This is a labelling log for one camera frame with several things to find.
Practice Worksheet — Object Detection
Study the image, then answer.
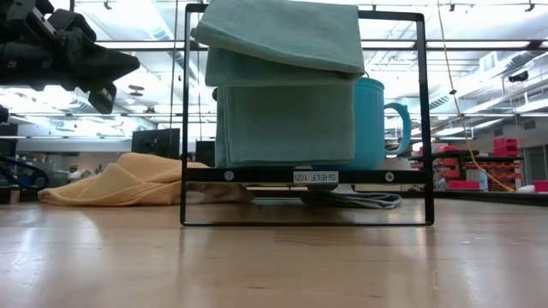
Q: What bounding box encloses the teal towel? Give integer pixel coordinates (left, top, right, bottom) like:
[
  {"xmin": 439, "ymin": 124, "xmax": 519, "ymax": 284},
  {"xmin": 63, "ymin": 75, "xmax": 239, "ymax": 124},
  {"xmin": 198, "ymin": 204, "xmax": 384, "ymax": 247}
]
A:
[{"xmin": 190, "ymin": 0, "xmax": 366, "ymax": 169}]

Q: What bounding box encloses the yellow waffle towel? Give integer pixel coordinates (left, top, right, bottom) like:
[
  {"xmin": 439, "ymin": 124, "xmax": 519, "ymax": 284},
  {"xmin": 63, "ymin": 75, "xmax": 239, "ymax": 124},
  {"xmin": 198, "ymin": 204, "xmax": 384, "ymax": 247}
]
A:
[{"xmin": 37, "ymin": 151, "xmax": 257, "ymax": 208}]

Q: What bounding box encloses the grey-blue towel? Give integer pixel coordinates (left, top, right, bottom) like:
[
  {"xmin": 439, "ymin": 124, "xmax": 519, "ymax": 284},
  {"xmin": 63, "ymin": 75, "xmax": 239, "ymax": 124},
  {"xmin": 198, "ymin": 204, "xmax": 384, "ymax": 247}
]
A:
[{"xmin": 298, "ymin": 184, "xmax": 403, "ymax": 210}]

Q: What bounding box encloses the yellow hanging cable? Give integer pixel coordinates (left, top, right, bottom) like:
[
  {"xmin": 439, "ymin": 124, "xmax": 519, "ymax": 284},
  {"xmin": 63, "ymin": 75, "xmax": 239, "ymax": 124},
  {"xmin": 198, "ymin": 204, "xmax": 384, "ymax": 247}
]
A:
[{"xmin": 435, "ymin": 0, "xmax": 516, "ymax": 193}]

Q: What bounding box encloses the light blue plastic mug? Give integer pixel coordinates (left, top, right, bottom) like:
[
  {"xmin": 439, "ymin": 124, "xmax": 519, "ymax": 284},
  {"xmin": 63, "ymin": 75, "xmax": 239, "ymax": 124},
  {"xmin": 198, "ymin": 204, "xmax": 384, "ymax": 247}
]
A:
[{"xmin": 314, "ymin": 75, "xmax": 413, "ymax": 172}]

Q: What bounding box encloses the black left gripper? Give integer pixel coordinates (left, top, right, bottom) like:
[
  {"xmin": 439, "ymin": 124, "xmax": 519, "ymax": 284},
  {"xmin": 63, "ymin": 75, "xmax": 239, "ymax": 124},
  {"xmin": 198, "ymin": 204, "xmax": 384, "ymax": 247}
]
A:
[{"xmin": 0, "ymin": 0, "xmax": 142, "ymax": 116}]

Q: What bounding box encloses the red bin storage rack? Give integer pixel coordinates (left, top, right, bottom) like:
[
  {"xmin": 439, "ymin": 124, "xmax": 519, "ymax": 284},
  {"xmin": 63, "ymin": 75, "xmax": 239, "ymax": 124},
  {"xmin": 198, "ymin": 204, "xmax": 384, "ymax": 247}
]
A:
[{"xmin": 408, "ymin": 136, "xmax": 548, "ymax": 193}]

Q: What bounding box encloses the black monitor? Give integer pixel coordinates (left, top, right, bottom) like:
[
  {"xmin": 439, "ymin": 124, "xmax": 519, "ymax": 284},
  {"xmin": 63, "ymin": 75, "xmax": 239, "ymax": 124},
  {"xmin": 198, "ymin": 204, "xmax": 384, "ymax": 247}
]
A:
[
  {"xmin": 194, "ymin": 139, "xmax": 217, "ymax": 169},
  {"xmin": 130, "ymin": 127, "xmax": 182, "ymax": 161}
]

